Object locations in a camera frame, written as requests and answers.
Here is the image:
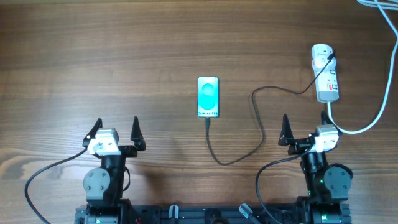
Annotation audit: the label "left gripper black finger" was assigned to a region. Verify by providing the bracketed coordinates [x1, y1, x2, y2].
[82, 118, 102, 147]
[130, 116, 146, 151]

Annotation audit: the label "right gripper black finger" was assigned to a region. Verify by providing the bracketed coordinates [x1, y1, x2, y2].
[278, 114, 294, 146]
[321, 111, 342, 136]

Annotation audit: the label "white power strip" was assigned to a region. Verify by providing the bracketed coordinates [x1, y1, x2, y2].
[311, 44, 339, 103]

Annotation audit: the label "black USB charging cable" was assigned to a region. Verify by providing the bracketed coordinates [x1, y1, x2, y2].
[205, 49, 337, 166]

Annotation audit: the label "turquoise screen smartphone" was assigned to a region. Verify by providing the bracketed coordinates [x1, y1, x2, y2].
[197, 77, 219, 118]

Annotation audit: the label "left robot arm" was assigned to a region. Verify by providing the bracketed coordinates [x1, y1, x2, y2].
[76, 117, 146, 224]

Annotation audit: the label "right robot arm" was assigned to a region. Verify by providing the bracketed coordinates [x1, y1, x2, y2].
[278, 111, 353, 224]

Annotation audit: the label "white charger adapter plug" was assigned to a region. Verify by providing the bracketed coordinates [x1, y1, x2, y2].
[312, 55, 336, 70]

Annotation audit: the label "white power strip cord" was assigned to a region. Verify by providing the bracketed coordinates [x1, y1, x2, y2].
[326, 0, 398, 135]

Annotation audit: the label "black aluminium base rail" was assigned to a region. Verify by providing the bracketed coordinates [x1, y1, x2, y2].
[74, 204, 352, 224]

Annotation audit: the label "white cables at corner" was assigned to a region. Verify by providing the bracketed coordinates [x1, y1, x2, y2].
[356, 0, 398, 11]

